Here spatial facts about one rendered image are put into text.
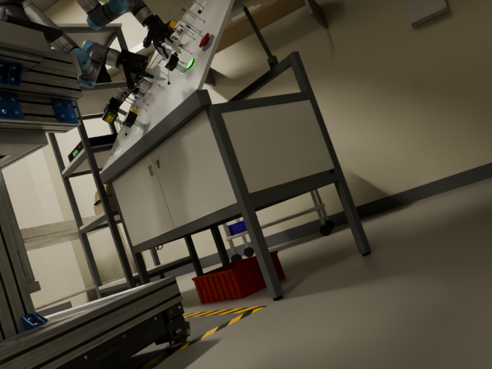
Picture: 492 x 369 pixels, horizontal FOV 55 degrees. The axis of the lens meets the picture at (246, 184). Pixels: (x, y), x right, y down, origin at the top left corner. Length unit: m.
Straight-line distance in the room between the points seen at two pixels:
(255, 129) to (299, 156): 0.24
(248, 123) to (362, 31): 2.95
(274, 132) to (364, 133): 2.68
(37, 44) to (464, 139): 3.71
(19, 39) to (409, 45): 3.70
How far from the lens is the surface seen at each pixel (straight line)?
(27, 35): 1.59
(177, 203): 2.24
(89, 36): 3.47
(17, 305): 1.62
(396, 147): 4.60
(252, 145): 1.93
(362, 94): 4.68
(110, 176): 2.75
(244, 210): 1.83
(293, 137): 2.09
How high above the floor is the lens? 0.31
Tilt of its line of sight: 5 degrees up
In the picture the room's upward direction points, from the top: 19 degrees counter-clockwise
